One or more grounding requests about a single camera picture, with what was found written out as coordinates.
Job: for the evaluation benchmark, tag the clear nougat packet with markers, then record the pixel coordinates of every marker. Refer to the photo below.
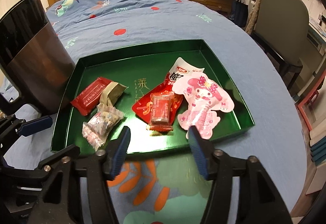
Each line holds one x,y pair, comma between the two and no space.
101,123

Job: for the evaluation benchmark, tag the beige fluffy scarf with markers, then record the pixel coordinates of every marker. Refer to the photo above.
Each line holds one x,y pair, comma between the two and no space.
254,12

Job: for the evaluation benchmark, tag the grey chair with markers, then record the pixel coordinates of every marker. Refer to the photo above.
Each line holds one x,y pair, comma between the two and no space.
280,22

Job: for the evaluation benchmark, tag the black and brown bin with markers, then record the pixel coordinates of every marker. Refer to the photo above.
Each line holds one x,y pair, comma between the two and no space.
33,61

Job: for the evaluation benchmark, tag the white desk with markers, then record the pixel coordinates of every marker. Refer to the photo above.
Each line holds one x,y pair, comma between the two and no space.
318,35

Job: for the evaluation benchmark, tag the blue printed blanket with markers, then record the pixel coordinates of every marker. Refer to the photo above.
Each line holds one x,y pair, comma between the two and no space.
152,22

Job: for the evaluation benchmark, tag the stack of blue books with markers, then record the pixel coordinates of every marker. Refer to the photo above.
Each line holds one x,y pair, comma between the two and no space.
319,145

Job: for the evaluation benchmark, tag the dark blue tote bag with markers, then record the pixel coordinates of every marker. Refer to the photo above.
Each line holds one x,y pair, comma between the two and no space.
239,12

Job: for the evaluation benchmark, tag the small clear red packet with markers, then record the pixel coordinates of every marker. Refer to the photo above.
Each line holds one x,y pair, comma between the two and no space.
160,110

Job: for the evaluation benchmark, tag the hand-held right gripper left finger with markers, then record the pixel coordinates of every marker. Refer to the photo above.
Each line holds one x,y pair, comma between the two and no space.
119,154

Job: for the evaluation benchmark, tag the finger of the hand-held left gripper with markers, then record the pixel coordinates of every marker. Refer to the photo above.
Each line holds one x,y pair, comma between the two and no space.
61,160
35,126

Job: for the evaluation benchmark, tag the green glossy tray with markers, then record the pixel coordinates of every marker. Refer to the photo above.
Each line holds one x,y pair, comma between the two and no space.
142,71

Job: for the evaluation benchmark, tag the red and white snack bag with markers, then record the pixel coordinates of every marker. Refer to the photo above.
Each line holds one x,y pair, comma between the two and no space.
178,67

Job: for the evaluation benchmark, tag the red snack packet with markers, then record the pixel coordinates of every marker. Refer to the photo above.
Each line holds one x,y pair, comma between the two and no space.
86,96

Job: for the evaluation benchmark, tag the olive beige candy packet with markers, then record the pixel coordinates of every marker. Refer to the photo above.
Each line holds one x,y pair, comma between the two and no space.
114,91

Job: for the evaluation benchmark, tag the pink cartoon packet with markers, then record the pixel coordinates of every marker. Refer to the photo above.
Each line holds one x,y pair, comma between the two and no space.
203,101

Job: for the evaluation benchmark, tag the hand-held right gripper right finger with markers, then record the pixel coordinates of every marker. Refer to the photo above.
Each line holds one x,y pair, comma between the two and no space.
197,154

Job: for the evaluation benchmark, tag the red stool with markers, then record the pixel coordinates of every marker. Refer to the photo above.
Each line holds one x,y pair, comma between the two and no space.
309,112

